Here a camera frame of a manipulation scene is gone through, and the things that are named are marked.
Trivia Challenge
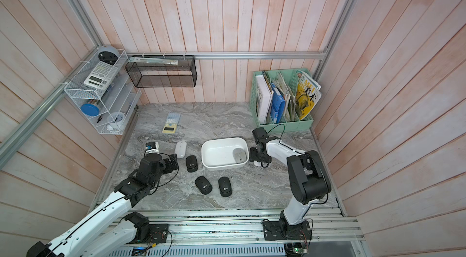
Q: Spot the round grey black speaker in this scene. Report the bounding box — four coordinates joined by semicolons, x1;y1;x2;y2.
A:
97;46;120;66

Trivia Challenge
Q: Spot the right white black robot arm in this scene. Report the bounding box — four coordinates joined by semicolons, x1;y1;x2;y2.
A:
250;127;332;241

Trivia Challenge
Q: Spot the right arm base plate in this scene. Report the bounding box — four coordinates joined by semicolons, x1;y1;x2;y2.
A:
262;219;313;241

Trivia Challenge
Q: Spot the white wire wall shelf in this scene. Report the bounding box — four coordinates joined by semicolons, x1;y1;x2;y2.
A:
64;48;141;135

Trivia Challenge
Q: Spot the blue lid container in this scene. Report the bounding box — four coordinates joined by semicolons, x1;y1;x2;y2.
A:
80;99;100;117

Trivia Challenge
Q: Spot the white grey desk calculator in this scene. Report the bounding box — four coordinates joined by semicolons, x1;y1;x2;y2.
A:
84;61;118;91

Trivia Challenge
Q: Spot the white cup on shelf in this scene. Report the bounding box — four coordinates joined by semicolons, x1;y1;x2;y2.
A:
106;112;125;133

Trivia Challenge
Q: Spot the aluminium rail base frame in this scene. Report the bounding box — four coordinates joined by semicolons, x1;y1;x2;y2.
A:
140;206;370;257

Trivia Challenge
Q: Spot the black ribbed mouse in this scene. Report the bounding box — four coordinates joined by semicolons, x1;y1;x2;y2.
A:
186;155;199;173

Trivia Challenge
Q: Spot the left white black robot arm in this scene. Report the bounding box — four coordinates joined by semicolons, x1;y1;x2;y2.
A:
27;153;179;257

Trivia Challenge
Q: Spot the yellow blue calculator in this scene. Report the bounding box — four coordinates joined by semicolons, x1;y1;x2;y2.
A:
162;112;181;134

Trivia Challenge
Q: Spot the flat packet on basket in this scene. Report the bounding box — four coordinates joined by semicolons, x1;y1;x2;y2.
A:
129;57;178;65

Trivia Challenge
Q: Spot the black mesh wall basket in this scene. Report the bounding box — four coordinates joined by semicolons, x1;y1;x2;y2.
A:
125;55;197;88

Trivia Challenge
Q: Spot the yellow art magazine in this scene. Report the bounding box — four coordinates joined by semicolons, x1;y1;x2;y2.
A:
295;71;322;120

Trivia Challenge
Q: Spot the grey white mouse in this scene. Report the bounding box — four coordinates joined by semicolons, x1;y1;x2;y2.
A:
233;148;248;163

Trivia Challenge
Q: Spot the white computer mouse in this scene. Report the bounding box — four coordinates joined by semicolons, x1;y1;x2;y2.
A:
175;141;187;159

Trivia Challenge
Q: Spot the green plastic file crate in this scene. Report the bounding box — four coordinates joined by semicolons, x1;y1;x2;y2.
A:
249;68;314;132

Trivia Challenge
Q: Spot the white plastic storage box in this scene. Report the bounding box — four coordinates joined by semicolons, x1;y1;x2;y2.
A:
201;137;250;171

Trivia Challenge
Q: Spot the blue folder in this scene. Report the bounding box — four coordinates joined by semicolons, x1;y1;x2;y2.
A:
271;83;285;123

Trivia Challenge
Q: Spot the thick white book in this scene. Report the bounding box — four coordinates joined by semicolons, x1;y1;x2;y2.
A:
256;75;273;125

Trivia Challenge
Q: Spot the black mouse with logo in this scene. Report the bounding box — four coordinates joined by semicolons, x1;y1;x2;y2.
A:
218;176;233;197

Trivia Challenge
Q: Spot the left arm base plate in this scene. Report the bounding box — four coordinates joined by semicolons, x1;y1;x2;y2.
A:
139;224;169;244

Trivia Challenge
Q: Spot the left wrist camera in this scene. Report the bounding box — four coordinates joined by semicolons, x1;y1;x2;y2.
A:
144;142;159;155

